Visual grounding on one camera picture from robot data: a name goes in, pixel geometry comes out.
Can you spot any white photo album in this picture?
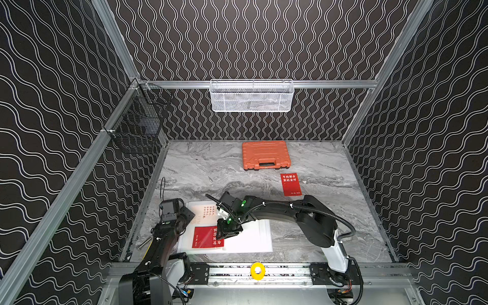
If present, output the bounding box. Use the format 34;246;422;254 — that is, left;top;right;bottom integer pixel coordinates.
178;201;274;255

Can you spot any beige card small red text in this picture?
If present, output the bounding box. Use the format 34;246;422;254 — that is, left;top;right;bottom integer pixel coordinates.
190;205;219;227

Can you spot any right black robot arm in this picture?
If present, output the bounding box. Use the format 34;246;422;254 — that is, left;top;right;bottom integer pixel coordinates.
205;191;356;274

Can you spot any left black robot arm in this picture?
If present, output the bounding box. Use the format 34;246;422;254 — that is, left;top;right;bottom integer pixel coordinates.
118;202;194;304

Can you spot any orange plastic tool case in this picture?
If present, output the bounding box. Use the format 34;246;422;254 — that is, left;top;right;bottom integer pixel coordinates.
242;141;292;171

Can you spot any red card top row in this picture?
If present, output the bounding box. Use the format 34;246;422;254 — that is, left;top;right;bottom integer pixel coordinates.
280;173;302;196

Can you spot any yellow tape roll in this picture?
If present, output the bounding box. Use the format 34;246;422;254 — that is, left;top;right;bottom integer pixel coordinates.
250;263;266;281

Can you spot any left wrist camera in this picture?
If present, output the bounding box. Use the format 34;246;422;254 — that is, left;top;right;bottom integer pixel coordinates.
159;198;184;222

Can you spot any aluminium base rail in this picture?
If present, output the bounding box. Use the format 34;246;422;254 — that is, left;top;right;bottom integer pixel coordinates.
108;261;414;288

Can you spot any black wire mesh basket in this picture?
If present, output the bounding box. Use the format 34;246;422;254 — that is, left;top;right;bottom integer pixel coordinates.
109;84;161;155

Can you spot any white wire mesh basket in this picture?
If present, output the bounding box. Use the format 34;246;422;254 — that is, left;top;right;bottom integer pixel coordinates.
209;79;295;113

